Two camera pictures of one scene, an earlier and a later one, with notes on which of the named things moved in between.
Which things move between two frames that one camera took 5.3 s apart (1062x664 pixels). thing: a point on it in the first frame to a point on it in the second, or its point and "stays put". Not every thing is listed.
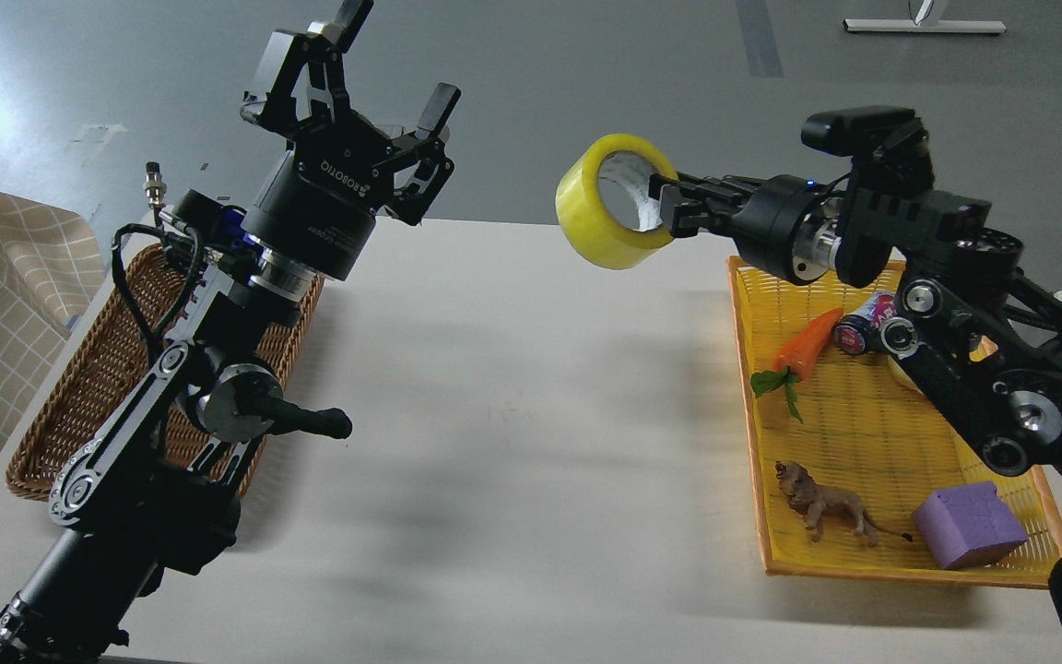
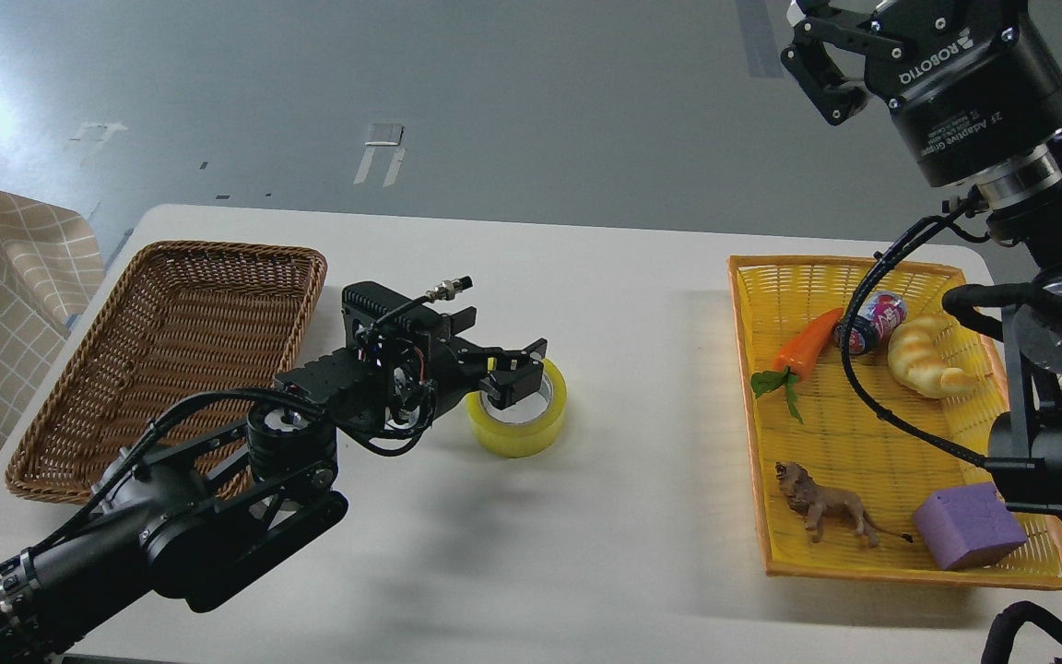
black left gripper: x=320 y=204 to x=457 y=366
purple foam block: x=964 y=525 stays put
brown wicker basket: x=111 y=353 stays put
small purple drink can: x=859 y=333 stays put
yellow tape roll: x=585 y=227 to x=519 y=440
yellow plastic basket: x=855 y=475 stays put
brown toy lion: x=814 y=502 stays put
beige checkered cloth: x=15 y=277 stays put
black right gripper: x=764 y=215 to x=975 y=90
